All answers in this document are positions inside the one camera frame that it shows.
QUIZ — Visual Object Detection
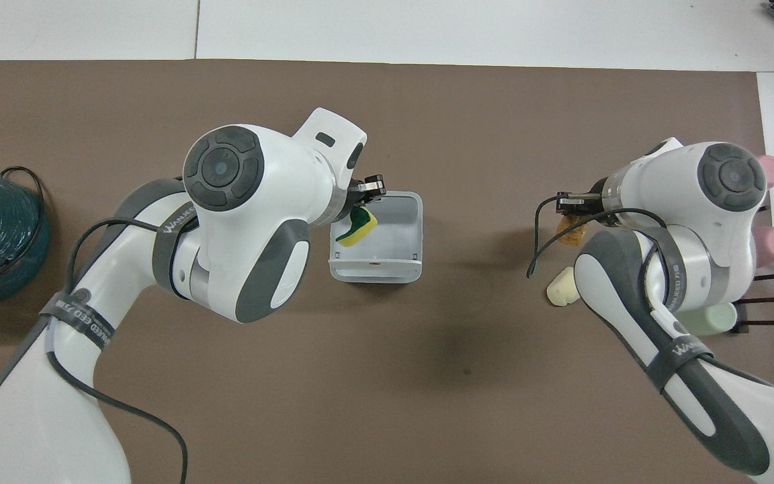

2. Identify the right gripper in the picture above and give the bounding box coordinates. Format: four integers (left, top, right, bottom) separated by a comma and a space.
556, 177, 608, 217

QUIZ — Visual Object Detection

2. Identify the dark peg cup rack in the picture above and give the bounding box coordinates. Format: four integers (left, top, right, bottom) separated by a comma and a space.
735, 268, 774, 335

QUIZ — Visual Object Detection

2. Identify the black cable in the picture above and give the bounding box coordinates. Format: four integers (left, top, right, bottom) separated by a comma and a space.
0, 166, 49, 271
46, 214, 189, 484
527, 192, 669, 279

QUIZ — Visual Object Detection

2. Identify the light green cup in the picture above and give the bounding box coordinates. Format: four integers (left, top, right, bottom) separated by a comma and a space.
683, 303, 739, 336

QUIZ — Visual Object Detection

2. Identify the yellow and green sponge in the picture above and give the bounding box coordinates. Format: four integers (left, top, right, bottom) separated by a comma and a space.
335, 207, 379, 244

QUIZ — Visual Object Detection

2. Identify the brown trash piece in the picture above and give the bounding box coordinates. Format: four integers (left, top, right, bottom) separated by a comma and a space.
556, 214, 590, 247

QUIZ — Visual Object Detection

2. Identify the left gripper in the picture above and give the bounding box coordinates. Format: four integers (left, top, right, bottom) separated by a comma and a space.
350, 173, 388, 208

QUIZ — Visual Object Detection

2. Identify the grey plastic bin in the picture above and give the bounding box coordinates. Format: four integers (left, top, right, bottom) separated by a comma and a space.
329, 192, 424, 284

